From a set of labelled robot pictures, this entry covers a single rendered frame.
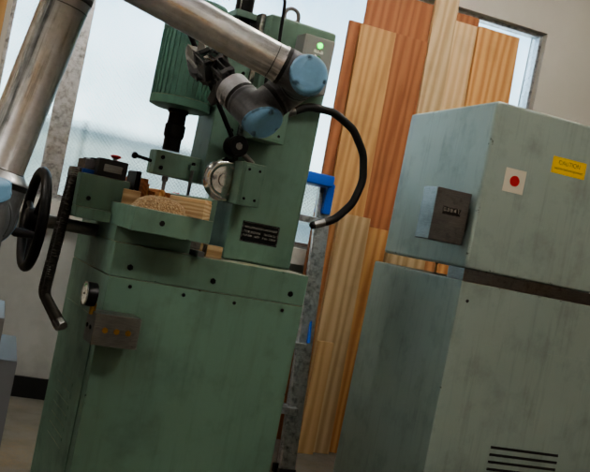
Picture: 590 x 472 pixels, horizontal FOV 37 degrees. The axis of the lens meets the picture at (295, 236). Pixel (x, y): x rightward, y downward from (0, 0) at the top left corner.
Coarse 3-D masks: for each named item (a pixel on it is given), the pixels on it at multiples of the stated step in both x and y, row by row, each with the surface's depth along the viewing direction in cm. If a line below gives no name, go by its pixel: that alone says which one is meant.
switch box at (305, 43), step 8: (296, 40) 256; (304, 40) 251; (312, 40) 252; (320, 40) 253; (328, 40) 254; (296, 48) 255; (304, 48) 251; (312, 48) 252; (328, 48) 254; (320, 56) 253; (328, 56) 254; (328, 64) 255; (328, 72) 255
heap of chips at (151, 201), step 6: (138, 198) 224; (144, 198) 221; (150, 198) 221; (156, 198) 222; (162, 198) 223; (168, 198) 224; (132, 204) 223; (138, 204) 220; (144, 204) 219; (150, 204) 220; (156, 204) 221; (162, 204) 221; (168, 204) 222; (174, 204) 223; (162, 210) 221; (168, 210) 222; (174, 210) 223; (180, 210) 224
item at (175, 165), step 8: (152, 152) 253; (160, 152) 249; (168, 152) 250; (152, 160) 251; (160, 160) 249; (168, 160) 250; (176, 160) 252; (184, 160) 253; (192, 160) 254; (200, 160) 255; (152, 168) 250; (160, 168) 249; (168, 168) 251; (176, 168) 252; (184, 168) 253; (168, 176) 252; (176, 176) 252; (184, 176) 253
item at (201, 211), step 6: (180, 204) 235; (186, 204) 230; (192, 204) 227; (198, 204) 223; (204, 204) 219; (186, 210) 230; (192, 210) 226; (198, 210) 222; (204, 210) 219; (210, 210) 219; (192, 216) 225; (198, 216) 221; (204, 216) 219
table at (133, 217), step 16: (80, 208) 232; (112, 208) 236; (128, 208) 222; (144, 208) 218; (128, 224) 219; (144, 224) 218; (160, 224) 220; (176, 224) 222; (192, 224) 224; (208, 224) 226; (192, 240) 224; (208, 240) 226
